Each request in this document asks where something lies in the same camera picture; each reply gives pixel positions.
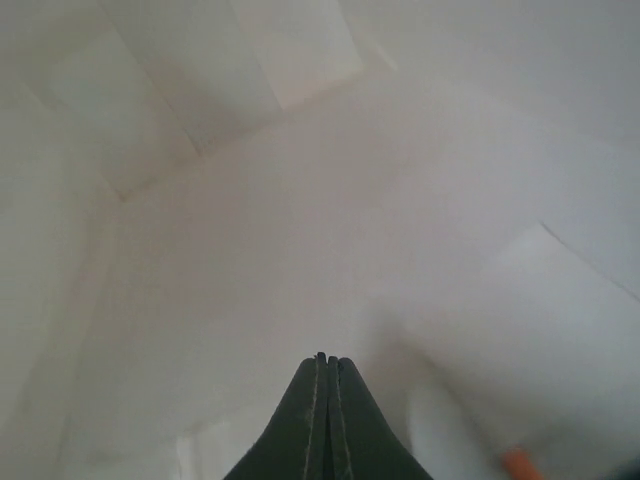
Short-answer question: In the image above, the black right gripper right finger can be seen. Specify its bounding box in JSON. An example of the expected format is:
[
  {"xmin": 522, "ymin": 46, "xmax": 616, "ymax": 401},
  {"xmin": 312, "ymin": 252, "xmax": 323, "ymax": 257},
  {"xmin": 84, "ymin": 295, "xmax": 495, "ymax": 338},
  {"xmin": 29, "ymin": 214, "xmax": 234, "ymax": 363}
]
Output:
[{"xmin": 328, "ymin": 356, "xmax": 430, "ymax": 479}]

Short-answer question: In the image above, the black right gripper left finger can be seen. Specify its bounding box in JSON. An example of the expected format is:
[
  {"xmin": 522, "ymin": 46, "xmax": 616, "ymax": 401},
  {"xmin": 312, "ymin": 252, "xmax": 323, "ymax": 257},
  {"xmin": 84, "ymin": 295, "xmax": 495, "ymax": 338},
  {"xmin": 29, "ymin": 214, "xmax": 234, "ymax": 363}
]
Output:
[{"xmin": 226, "ymin": 352, "xmax": 328, "ymax": 480}]

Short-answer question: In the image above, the printed white paper bag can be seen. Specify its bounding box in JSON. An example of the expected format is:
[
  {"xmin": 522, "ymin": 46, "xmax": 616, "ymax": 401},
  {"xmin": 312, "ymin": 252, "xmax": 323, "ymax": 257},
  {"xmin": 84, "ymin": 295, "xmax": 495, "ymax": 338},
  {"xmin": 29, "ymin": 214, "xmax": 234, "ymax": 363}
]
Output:
[{"xmin": 1, "ymin": 1, "xmax": 639, "ymax": 479}]

